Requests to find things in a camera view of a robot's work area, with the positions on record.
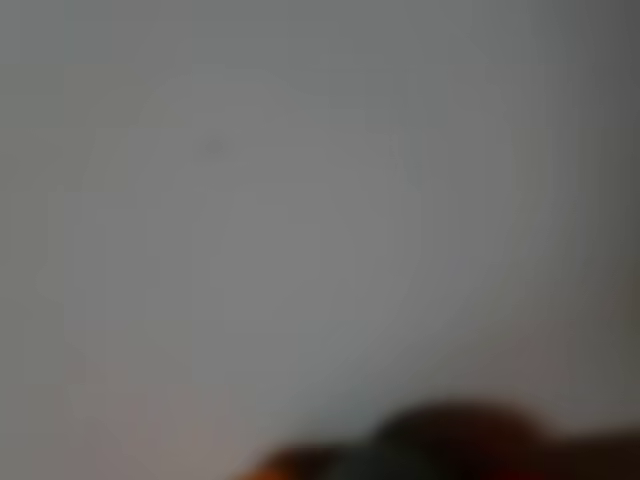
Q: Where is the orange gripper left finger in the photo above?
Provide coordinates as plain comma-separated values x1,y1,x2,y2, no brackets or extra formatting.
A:
234,442,354,480

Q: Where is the blurry dark rounded object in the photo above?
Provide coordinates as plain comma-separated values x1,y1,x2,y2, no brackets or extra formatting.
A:
367,397,554,480

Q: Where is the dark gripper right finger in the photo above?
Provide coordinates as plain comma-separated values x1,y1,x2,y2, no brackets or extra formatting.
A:
547,423,640,480

